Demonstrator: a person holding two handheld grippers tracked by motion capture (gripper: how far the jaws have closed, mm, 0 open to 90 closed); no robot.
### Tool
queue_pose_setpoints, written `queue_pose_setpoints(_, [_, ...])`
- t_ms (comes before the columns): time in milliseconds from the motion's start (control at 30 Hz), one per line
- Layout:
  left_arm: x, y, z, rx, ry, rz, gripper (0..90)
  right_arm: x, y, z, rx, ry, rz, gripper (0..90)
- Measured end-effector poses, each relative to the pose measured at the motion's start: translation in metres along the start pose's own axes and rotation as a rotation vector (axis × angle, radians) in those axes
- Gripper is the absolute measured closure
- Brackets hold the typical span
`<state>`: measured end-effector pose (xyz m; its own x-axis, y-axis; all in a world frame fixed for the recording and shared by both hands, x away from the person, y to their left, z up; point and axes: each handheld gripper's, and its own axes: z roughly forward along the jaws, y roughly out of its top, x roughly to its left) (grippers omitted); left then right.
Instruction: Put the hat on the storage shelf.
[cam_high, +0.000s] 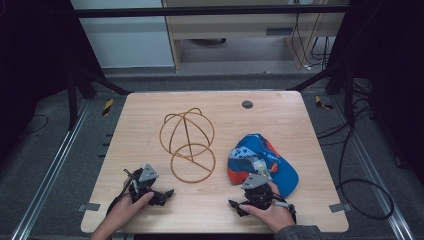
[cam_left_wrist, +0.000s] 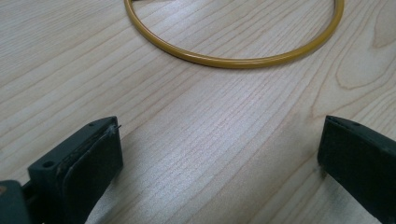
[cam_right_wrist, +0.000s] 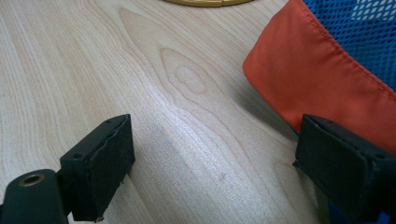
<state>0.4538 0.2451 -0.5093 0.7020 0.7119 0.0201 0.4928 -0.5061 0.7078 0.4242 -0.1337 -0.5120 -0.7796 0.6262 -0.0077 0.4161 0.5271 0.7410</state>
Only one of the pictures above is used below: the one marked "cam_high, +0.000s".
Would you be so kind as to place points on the light wooden desk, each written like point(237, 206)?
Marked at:
point(240, 26)

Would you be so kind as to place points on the person's left hand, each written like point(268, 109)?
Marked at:
point(125, 210)

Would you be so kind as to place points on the white cabinet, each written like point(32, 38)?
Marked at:
point(126, 40)

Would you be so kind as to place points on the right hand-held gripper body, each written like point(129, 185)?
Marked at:
point(257, 191)

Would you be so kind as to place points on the black curtain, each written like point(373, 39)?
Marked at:
point(390, 73)
point(36, 66)

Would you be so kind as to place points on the yellow black hazard tape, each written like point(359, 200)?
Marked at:
point(107, 106)
point(322, 104)

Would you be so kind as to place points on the grey metal table bracket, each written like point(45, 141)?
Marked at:
point(90, 207)
point(340, 207)

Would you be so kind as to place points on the aluminium floor rail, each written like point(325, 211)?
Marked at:
point(376, 176)
point(50, 170)

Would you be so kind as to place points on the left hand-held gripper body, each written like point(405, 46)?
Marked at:
point(146, 176)

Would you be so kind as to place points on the black horizontal frame bar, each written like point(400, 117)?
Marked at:
point(200, 11)

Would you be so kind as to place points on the blue and orange cap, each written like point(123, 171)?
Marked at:
point(258, 160)

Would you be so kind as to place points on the black diagonal frame strut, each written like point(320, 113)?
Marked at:
point(315, 78)
point(103, 81)

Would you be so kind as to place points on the person's right hand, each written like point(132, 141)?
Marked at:
point(275, 216)

